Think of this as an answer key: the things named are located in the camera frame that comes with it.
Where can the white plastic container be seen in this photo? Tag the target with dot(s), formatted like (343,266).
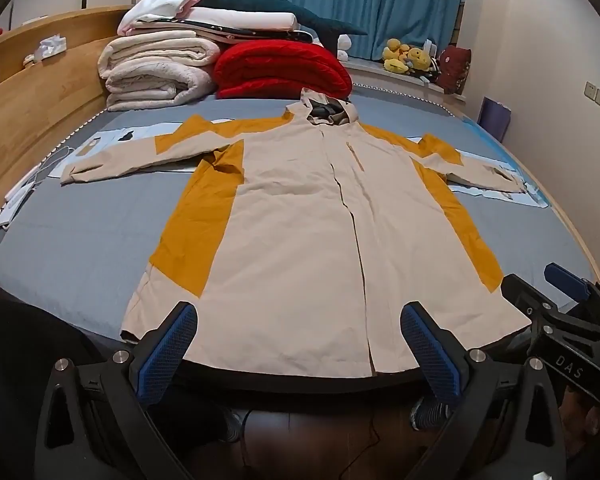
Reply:
(431,47)

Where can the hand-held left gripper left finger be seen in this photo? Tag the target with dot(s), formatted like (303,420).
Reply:
(167,355)

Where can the white folded sheet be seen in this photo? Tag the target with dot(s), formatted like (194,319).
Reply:
(245,19)

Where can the yellow duck plush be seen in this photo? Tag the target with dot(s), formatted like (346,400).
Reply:
(396,55)

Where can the person's left foot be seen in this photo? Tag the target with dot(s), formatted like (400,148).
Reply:
(230,425)

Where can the tissue packet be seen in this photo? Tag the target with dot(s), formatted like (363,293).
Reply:
(50,49)

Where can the cream folded fleece blanket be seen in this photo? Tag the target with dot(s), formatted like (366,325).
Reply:
(155,70)

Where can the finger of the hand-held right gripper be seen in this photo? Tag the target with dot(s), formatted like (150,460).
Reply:
(530,297)
(565,277)

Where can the navy patterned folded blanket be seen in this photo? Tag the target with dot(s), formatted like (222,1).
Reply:
(260,35)

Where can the person's right foot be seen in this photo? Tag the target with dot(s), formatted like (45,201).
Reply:
(430,415)

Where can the person's foot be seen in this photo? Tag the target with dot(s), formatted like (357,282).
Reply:
(430,415)
(230,425)

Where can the yellow bear plush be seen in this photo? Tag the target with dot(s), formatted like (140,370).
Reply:
(420,59)

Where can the white and pink folded blanket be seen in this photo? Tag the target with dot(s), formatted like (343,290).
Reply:
(155,5)

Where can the beige and mustard hooded jacket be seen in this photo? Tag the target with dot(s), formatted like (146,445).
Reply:
(300,260)

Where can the person's right hand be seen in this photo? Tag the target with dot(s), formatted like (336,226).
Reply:
(592,420)

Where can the black white striped plush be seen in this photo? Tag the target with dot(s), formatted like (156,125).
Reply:
(434,70)

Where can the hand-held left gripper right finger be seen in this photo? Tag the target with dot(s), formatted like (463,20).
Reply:
(430,355)

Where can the dark red cushion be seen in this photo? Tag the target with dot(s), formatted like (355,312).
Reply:
(455,70)

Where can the light blue printed bed runner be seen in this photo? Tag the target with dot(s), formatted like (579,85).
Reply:
(105,136)

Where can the window sill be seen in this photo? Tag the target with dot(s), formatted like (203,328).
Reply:
(380,79)

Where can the wooden headboard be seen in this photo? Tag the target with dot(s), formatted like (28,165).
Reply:
(40,105)

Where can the red folded quilt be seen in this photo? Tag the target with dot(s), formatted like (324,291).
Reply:
(280,67)

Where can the dark teal shark plush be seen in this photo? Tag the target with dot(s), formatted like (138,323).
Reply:
(260,2)

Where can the bed with grey mat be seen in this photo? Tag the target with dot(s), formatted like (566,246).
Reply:
(80,240)

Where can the white plush toy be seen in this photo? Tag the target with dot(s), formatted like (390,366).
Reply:
(343,42)

